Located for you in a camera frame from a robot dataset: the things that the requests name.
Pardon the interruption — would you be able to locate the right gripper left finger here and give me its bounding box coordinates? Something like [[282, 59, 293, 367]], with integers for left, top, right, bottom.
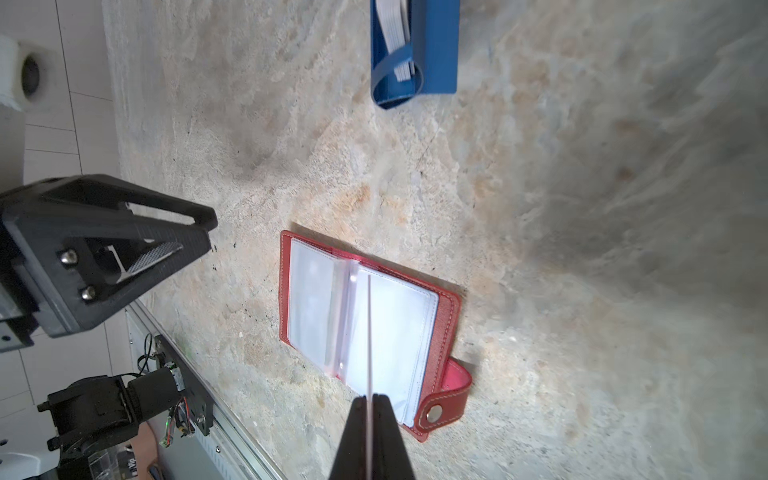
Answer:
[[328, 396, 369, 480]]

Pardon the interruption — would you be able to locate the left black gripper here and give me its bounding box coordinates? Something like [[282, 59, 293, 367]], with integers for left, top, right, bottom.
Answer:
[[1, 174, 218, 352]]

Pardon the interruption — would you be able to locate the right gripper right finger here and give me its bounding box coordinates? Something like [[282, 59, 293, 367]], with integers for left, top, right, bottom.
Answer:
[[371, 394, 415, 480]]

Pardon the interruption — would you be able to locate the red credit card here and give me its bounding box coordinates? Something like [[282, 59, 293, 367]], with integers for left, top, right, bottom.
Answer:
[[365, 276, 374, 480]]

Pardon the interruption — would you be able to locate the red card holder wallet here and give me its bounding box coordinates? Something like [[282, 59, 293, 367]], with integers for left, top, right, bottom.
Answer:
[[279, 230, 473, 442]]

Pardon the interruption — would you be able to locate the white pink VIP card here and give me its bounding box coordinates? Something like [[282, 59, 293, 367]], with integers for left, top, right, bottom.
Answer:
[[375, 0, 411, 55]]

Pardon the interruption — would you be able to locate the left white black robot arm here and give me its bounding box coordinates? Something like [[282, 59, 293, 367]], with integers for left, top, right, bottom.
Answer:
[[1, 174, 217, 465]]

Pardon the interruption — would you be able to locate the aluminium mounting rail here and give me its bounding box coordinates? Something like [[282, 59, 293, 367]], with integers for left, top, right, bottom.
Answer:
[[126, 301, 285, 479]]

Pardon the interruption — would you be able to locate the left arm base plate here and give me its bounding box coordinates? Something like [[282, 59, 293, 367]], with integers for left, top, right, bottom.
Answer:
[[154, 335, 215, 437]]

